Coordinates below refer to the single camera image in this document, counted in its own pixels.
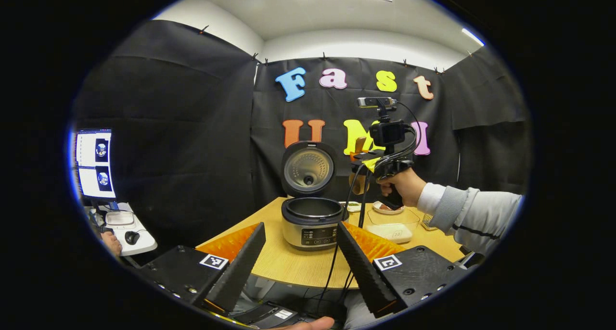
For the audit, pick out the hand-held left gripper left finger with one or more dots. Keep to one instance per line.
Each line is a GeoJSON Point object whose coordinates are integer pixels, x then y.
{"type": "Point", "coordinates": [238, 272]}

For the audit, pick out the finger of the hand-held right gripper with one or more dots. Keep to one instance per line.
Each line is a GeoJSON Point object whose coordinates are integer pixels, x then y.
{"type": "Point", "coordinates": [365, 159]}

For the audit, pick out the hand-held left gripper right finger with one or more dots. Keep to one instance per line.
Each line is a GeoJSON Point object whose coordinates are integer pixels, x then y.
{"type": "Point", "coordinates": [365, 272]}

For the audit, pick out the clear container of rice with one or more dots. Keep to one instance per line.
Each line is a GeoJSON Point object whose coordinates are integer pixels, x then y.
{"type": "Point", "coordinates": [394, 231]}

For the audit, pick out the dark grey rice cooker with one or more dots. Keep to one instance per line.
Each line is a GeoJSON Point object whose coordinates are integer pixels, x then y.
{"type": "Point", "coordinates": [313, 234]}

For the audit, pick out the clear chopstick holder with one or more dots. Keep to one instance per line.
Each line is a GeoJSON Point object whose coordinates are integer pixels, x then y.
{"type": "Point", "coordinates": [428, 222]}

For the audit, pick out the person's grey clothing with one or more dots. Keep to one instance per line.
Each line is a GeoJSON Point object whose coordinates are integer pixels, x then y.
{"type": "Point", "coordinates": [358, 313]}

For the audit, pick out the white divided dish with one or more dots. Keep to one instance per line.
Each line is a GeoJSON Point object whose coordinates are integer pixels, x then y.
{"type": "Point", "coordinates": [351, 207]}

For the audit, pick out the black box with white label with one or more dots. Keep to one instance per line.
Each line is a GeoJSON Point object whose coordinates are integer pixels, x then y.
{"type": "Point", "coordinates": [269, 315]}

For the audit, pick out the white round plate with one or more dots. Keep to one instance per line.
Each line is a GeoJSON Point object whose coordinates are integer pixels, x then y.
{"type": "Point", "coordinates": [385, 209]}

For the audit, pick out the white side desk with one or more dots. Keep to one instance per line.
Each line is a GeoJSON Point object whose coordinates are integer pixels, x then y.
{"type": "Point", "coordinates": [144, 243]}

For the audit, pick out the black computer mouse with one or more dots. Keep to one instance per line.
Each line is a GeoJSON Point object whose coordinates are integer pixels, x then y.
{"type": "Point", "coordinates": [132, 237]}

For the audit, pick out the small ceiling light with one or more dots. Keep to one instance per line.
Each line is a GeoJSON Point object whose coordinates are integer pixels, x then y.
{"type": "Point", "coordinates": [473, 36]}

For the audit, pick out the white flat box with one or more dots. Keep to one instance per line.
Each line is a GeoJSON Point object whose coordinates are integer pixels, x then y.
{"type": "Point", "coordinates": [119, 218]}

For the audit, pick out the black backdrop cloth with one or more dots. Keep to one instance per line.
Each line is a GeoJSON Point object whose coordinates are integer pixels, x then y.
{"type": "Point", "coordinates": [183, 128]}

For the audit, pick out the computer monitor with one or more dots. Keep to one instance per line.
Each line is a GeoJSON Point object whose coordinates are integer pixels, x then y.
{"type": "Point", "coordinates": [96, 164]}

